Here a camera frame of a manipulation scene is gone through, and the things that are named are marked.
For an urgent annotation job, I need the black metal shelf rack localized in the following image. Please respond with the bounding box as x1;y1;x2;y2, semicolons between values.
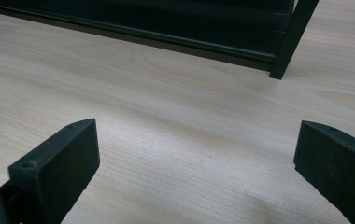
0;0;320;80

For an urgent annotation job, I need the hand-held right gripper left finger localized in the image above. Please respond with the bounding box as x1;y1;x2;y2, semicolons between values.
0;118;101;224

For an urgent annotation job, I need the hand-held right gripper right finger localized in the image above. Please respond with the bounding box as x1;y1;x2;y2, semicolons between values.
292;120;355;224

